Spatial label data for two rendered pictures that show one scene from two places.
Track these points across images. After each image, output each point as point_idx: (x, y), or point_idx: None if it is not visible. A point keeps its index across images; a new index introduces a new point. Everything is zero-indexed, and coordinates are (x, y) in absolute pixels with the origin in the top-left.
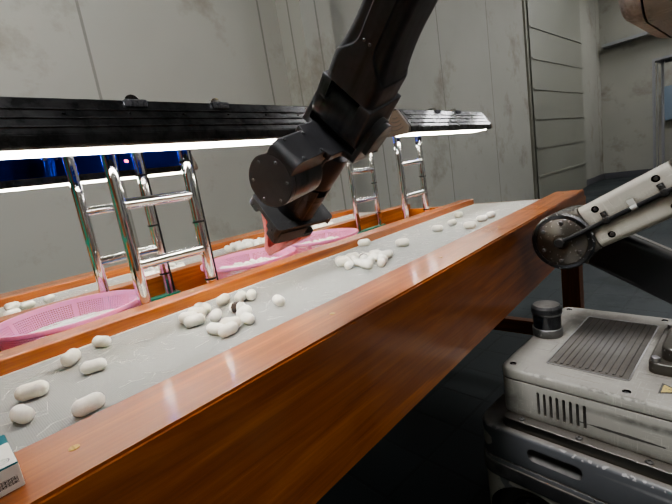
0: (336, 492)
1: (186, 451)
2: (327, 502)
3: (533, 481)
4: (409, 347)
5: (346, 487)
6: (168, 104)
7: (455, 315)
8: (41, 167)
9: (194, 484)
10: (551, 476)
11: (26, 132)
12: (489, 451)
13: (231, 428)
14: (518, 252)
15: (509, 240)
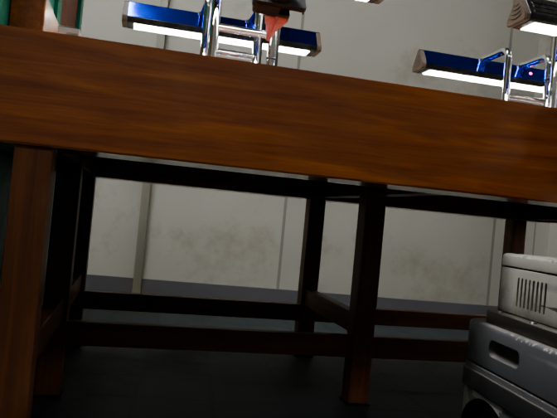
0: (334, 414)
1: (139, 62)
2: (318, 414)
3: (486, 381)
4: (336, 123)
5: (347, 415)
6: None
7: (415, 137)
8: (195, 19)
9: (137, 82)
10: (500, 371)
11: None
12: (467, 356)
13: (166, 70)
14: None
15: (555, 117)
